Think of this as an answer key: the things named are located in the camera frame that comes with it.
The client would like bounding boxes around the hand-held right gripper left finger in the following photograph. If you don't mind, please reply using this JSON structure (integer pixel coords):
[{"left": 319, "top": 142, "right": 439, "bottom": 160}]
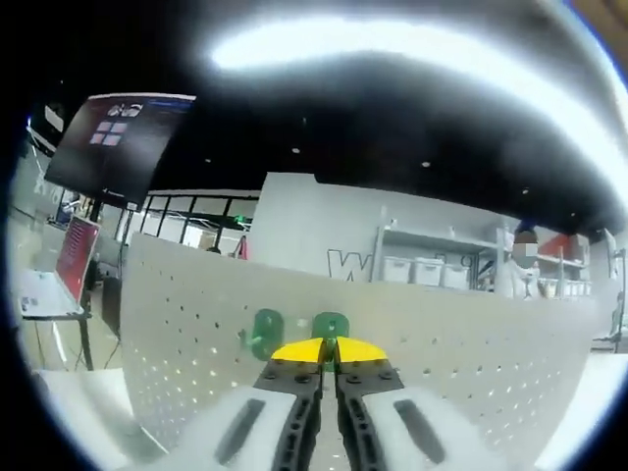
[{"left": 181, "top": 338, "right": 327, "bottom": 471}]

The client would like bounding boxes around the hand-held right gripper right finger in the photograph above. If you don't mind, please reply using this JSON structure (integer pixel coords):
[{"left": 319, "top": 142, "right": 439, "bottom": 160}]
[{"left": 335, "top": 337, "right": 497, "bottom": 471}]

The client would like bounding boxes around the green hook assembly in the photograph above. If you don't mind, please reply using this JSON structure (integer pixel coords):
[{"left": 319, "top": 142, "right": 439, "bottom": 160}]
[
  {"left": 312, "top": 311, "right": 350, "bottom": 375},
  {"left": 238, "top": 308, "right": 287, "bottom": 363}
]

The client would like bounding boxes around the white perforated mounting plate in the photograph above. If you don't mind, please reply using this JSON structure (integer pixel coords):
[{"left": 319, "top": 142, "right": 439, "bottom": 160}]
[{"left": 120, "top": 233, "right": 602, "bottom": 471}]

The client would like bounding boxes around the white storage bin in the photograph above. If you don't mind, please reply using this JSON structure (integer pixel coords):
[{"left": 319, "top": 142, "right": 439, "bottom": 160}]
[
  {"left": 382, "top": 256, "right": 414, "bottom": 285},
  {"left": 413, "top": 259, "right": 445, "bottom": 287},
  {"left": 444, "top": 263, "right": 473, "bottom": 289}
]

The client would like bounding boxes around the black box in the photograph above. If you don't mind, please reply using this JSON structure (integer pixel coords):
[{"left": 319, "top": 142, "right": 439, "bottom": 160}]
[{"left": 100, "top": 275, "right": 124, "bottom": 340}]

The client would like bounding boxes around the white metal shelving unit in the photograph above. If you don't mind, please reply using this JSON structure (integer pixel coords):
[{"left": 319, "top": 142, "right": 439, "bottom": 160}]
[{"left": 375, "top": 215, "right": 593, "bottom": 300}]

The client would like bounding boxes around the black framed glass partition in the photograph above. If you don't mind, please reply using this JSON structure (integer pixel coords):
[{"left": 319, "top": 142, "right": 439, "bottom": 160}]
[{"left": 139, "top": 192, "right": 261, "bottom": 249}]

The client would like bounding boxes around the red screen laptop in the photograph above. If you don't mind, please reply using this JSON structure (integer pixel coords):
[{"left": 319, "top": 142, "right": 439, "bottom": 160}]
[{"left": 53, "top": 215, "right": 103, "bottom": 304}]

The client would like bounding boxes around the large black monitor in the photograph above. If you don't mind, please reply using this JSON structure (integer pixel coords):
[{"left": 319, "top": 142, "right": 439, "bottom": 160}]
[{"left": 43, "top": 92, "right": 198, "bottom": 208}]

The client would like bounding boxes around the ceiling light strip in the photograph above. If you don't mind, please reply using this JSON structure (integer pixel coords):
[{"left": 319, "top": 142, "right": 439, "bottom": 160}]
[{"left": 198, "top": 9, "right": 627, "bottom": 222}]

